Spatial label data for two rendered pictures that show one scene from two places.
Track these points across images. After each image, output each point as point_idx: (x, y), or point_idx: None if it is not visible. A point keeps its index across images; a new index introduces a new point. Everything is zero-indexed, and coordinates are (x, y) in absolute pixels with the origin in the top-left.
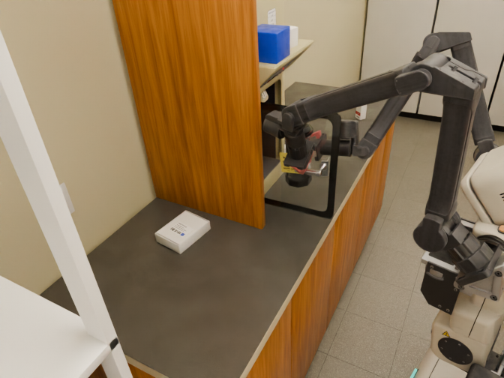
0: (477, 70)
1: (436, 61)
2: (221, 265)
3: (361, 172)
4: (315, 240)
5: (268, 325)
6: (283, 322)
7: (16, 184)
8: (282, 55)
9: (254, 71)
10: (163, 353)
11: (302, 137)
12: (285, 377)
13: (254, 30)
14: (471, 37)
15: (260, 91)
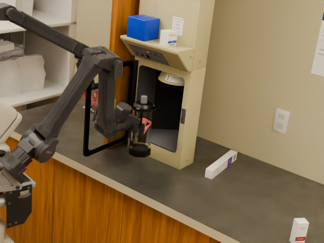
0: (73, 79)
1: (2, 4)
2: (77, 131)
3: (165, 209)
4: (76, 160)
5: (20, 134)
6: (44, 175)
7: (108, 42)
8: (133, 34)
9: (110, 28)
10: (29, 113)
11: (77, 66)
12: (44, 235)
13: (114, 4)
14: (82, 52)
15: (154, 67)
